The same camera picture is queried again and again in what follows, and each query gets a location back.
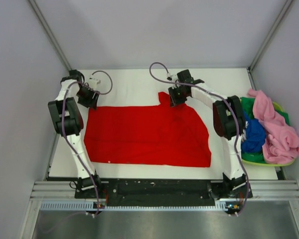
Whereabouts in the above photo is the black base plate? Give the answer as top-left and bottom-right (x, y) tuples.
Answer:
(69, 178), (253, 207)

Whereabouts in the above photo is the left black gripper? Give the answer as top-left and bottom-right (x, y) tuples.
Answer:
(76, 86), (99, 111)

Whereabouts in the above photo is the blue t shirt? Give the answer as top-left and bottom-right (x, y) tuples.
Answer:
(241, 111), (266, 153)

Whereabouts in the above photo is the green t shirt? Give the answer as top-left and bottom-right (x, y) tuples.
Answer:
(239, 96), (291, 163)

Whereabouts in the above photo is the grey slotted cable duct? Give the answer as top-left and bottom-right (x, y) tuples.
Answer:
(40, 201), (228, 212)

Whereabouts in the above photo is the pink t shirt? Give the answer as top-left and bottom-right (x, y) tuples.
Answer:
(248, 89), (299, 164)

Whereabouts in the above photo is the red t shirt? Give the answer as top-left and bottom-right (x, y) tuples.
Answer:
(84, 92), (211, 168)

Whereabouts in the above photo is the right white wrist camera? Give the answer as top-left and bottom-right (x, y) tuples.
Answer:
(166, 73), (178, 82)

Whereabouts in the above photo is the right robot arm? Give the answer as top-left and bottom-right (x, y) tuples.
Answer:
(166, 70), (248, 198)

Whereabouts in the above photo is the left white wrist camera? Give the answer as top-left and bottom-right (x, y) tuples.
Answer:
(87, 75), (101, 90)

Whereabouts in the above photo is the lime green plastic basket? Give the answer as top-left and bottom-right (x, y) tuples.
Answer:
(240, 97), (295, 167)

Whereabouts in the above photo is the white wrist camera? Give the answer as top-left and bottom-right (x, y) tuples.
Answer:
(166, 73), (178, 82)
(87, 75), (101, 90)

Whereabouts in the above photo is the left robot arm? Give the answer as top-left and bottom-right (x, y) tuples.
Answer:
(48, 70), (103, 198)

